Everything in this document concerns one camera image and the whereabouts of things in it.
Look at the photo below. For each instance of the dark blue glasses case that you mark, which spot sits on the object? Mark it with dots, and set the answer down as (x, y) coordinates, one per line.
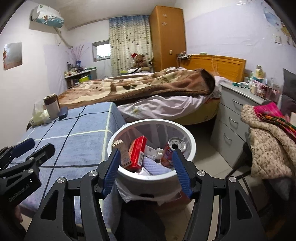
(63, 113)

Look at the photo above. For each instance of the white wall switch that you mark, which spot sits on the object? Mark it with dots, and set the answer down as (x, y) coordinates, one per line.
(277, 38)

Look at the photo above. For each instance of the dark grey chair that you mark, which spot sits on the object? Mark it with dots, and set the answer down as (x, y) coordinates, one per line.
(289, 85)

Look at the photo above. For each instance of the decorative branches in vase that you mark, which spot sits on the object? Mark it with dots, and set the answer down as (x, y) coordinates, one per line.
(77, 53)

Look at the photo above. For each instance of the white small box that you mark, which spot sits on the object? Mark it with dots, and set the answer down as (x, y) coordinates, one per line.
(151, 150)

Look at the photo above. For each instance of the yellow tissue pack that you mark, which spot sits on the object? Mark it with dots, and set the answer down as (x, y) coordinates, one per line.
(39, 117)

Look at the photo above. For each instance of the pink plaid cloth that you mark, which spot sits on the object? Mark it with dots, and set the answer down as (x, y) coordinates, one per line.
(268, 110)

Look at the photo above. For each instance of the person's left hand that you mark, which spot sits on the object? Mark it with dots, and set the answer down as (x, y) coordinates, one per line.
(17, 213)

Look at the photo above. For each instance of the beige small box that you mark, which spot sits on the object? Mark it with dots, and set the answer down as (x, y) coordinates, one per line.
(122, 153)

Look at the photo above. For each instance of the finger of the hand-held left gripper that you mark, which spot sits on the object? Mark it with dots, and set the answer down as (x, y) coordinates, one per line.
(22, 145)
(44, 151)

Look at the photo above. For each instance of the pale pink bedsheet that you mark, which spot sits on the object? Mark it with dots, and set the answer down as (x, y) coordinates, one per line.
(161, 106)

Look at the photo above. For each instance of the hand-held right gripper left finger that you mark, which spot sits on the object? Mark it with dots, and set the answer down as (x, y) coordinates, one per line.
(112, 172)

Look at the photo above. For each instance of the green box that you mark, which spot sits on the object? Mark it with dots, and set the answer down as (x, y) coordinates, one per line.
(84, 79)

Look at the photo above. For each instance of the teddy bear with red hat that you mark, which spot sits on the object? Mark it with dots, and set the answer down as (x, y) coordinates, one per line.
(138, 60)

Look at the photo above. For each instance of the group of bottles on desk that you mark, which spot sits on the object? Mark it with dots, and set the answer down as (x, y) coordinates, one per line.
(71, 71)

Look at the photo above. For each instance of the blue flower wall sticker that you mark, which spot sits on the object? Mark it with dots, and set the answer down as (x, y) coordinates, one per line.
(271, 16)

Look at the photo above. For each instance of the white round bin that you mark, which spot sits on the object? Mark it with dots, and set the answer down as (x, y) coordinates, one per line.
(148, 183)

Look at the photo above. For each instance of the white and brown insulated mug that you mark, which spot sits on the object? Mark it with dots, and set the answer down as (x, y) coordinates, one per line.
(53, 107)

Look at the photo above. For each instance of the power strip with plugs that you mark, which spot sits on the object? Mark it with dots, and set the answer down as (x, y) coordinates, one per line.
(185, 55)

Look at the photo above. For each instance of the wooden wardrobe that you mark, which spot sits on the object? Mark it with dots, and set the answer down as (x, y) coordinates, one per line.
(167, 34)

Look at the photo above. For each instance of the brown printed blanket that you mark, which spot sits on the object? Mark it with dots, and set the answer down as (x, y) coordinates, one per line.
(129, 89)

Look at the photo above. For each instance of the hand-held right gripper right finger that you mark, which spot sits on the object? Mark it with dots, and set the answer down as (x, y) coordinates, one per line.
(181, 172)

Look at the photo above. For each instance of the small window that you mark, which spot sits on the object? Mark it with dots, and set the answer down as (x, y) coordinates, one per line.
(101, 49)

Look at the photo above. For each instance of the red hanging ornament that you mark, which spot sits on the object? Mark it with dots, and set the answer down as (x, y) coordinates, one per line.
(4, 56)

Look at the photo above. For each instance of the red medicine box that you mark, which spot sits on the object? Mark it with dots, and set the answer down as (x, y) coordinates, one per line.
(137, 155)

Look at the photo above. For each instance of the shiny wall poster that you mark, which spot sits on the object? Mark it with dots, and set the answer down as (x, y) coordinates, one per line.
(13, 55)

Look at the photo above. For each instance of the covered wall air conditioner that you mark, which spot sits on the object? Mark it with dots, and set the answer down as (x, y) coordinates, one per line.
(46, 16)

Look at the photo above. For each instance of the red soda can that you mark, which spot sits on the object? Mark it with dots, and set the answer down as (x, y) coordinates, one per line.
(170, 155)

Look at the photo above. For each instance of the small white desk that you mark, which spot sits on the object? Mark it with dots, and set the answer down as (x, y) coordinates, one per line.
(71, 81)

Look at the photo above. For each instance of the group of medicine boxes and bottles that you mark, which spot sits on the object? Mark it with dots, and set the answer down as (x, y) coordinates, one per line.
(259, 85)

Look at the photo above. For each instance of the floral padded jacket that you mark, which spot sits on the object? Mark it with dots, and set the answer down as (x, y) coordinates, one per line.
(268, 148)

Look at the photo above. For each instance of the patterned window curtain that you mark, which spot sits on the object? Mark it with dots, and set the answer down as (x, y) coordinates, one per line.
(129, 41)

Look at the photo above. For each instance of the translucent bin liner bag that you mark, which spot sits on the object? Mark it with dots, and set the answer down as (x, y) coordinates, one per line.
(129, 197)

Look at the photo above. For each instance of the grey drawer nightstand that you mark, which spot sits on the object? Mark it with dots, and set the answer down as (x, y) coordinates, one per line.
(231, 111)

